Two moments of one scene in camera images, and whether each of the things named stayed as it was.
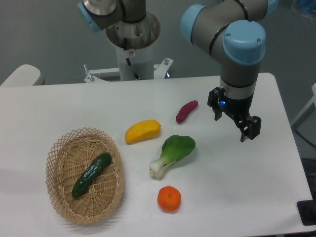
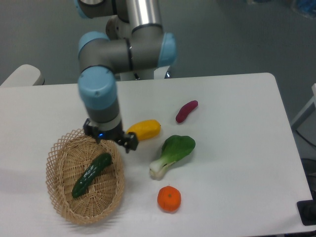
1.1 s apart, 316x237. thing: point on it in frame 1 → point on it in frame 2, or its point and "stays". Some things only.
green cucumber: x=89 y=173 stays
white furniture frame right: x=313 y=100 stays
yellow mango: x=142 y=130 stays
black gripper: x=238 y=108 → x=129 y=140
